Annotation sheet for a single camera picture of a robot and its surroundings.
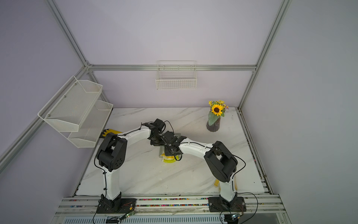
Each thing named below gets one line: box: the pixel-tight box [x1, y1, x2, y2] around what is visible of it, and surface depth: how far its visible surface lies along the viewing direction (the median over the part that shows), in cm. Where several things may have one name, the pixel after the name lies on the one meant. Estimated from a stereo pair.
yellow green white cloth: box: [160, 152, 180, 163], surface depth 88 cm
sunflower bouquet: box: [207, 99, 230, 126], surface depth 86 cm
